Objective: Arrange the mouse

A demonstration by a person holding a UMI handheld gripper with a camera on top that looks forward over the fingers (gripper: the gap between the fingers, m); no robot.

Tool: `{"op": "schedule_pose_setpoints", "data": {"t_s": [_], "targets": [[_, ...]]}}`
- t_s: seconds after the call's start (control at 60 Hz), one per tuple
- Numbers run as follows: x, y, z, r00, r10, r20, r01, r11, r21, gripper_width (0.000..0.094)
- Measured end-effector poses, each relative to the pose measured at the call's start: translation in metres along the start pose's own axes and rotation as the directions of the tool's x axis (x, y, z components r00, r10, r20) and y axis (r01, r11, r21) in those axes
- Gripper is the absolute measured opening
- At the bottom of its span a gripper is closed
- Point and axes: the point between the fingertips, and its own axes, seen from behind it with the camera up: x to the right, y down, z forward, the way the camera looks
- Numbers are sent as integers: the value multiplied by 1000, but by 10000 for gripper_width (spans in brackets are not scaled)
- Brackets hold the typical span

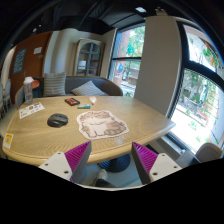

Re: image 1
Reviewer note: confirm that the clear water bottle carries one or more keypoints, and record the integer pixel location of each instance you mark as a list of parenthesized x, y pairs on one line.
[(27, 84)]

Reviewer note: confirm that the black computer mouse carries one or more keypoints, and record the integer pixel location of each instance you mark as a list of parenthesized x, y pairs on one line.
[(57, 120)]

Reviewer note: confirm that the small teal tube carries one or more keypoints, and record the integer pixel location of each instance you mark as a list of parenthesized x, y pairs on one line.
[(87, 106)]

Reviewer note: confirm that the white shoe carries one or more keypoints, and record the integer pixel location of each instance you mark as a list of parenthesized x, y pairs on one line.
[(101, 178)]

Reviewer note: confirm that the black table pedestal base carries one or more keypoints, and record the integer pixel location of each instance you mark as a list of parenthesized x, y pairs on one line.
[(116, 165)]

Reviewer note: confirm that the black and red card box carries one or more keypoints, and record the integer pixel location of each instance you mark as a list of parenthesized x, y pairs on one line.
[(72, 101)]

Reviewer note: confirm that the yellow sticker card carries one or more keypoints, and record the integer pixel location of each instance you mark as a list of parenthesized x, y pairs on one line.
[(8, 140)]

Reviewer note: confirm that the grey striped flat cushion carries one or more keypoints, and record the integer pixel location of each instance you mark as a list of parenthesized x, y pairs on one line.
[(88, 89)]

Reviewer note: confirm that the striped upright cushion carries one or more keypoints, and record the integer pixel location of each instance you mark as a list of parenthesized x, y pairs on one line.
[(54, 84)]

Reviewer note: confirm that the printed paper sheet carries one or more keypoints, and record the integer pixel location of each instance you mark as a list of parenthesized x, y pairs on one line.
[(31, 109)]

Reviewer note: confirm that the glass door cabinet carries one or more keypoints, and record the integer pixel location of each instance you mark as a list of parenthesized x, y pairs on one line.
[(88, 57)]

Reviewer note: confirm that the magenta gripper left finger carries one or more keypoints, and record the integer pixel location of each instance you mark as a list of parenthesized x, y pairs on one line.
[(69, 165)]

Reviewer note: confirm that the orange wooden door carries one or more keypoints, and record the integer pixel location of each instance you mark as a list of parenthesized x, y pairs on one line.
[(36, 47)]

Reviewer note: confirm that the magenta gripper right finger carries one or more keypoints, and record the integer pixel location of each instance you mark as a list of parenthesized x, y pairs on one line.
[(152, 166)]

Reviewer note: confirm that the cat-shaped mouse pad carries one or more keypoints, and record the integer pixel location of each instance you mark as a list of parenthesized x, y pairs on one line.
[(95, 125)]

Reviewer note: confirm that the small white pink object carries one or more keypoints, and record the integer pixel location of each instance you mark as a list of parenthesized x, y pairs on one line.
[(92, 99)]

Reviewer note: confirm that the dark curved sofa bench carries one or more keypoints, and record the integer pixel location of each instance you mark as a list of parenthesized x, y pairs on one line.
[(73, 82)]

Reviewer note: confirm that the grey chair back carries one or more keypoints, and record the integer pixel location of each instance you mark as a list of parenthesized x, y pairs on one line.
[(208, 152)]

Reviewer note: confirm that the blue wall poster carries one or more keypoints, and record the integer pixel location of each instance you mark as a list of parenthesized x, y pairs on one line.
[(19, 60)]

